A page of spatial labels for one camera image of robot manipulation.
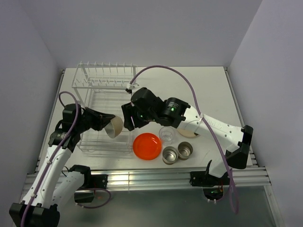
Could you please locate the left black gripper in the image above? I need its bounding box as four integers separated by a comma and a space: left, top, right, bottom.
75, 107, 115, 133

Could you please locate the aluminium table rail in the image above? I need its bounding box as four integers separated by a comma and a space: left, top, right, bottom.
22, 166, 272, 194

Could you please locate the right steel cup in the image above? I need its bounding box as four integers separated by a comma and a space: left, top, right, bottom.
178, 141, 193, 160

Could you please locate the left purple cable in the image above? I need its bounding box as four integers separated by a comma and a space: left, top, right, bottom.
20, 91, 112, 227

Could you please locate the white wire dish rack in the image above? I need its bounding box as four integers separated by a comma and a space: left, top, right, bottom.
71, 62, 137, 157

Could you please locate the floral ceramic bowl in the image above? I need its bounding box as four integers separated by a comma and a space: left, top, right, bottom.
104, 116, 124, 139

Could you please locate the orange plastic plate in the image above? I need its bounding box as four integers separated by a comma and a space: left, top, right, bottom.
132, 133, 162, 160

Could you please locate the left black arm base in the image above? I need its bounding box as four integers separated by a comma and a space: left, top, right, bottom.
74, 174, 108, 204

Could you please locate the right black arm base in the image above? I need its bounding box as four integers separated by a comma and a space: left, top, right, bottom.
189, 161, 230, 187

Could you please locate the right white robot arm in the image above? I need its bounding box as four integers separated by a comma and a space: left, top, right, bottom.
121, 87, 253, 184

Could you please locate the beige plate with black spot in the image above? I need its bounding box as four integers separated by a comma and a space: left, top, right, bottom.
177, 129, 199, 138

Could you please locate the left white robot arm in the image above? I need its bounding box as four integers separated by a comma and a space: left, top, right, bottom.
9, 104, 115, 227

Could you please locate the left steel cup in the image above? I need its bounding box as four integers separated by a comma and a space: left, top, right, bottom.
162, 146, 178, 165

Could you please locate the steel cup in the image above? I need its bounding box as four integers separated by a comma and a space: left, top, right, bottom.
178, 141, 193, 160
162, 146, 178, 165

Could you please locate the clear plastic cup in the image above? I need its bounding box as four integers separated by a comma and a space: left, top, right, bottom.
159, 127, 175, 146

